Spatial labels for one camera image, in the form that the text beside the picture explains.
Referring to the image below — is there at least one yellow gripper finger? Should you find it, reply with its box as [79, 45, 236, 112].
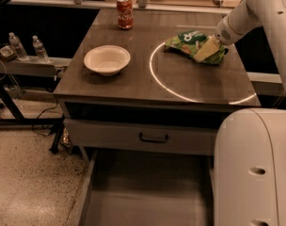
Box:
[194, 36, 221, 62]

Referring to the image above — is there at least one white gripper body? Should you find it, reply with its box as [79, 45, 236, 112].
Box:
[214, 15, 245, 45]

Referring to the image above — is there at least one green rice chip bag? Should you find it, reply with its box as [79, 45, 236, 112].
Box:
[165, 30, 229, 65]

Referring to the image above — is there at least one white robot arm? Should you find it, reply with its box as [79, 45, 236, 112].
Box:
[199, 0, 286, 226]

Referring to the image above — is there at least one grey drawer cabinet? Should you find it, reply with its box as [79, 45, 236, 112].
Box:
[53, 8, 262, 162]

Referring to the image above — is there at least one grey top drawer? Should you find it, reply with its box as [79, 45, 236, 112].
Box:
[64, 119, 217, 155]

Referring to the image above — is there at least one open grey middle drawer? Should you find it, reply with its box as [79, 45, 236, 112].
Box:
[75, 149, 214, 226]

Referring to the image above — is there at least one red soda can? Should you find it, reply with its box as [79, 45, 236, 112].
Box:
[117, 0, 134, 29]

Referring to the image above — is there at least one white bowl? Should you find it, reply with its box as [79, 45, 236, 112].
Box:
[84, 45, 131, 76]

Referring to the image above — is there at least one clear water bottle right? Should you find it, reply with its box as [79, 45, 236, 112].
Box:
[32, 36, 50, 63]

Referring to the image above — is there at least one clear water bottle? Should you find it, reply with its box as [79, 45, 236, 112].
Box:
[32, 36, 50, 63]
[8, 32, 28, 61]

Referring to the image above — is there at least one grey side bench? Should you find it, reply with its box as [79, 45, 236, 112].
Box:
[0, 56, 72, 77]

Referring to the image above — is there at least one clear water bottle left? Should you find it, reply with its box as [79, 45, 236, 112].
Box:
[8, 32, 28, 61]

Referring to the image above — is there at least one small bowl on bench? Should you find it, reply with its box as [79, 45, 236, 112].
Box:
[0, 45, 15, 59]

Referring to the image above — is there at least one black drawer handle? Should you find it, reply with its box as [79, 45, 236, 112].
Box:
[138, 133, 169, 144]

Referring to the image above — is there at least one grey back rail shelf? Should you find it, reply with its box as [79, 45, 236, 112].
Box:
[8, 0, 247, 16]

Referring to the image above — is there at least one black floor cable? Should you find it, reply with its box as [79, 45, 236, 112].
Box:
[30, 99, 63, 138]

